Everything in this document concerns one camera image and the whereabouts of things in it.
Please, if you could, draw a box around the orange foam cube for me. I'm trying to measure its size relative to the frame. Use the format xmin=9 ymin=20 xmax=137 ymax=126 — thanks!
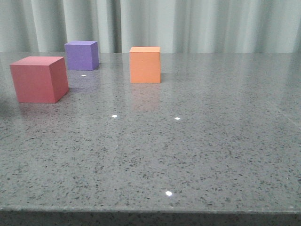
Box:
xmin=129 ymin=47 xmax=161 ymax=83

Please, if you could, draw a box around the red foam cube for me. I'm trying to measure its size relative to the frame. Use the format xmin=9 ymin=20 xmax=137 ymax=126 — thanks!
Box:
xmin=10 ymin=56 xmax=69 ymax=103

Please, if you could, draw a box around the purple foam cube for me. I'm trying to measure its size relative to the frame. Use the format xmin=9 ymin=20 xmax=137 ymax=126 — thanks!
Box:
xmin=64 ymin=41 xmax=99 ymax=71

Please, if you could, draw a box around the pale green curtain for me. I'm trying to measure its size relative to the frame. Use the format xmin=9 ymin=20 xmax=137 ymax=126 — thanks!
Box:
xmin=0 ymin=0 xmax=301 ymax=53

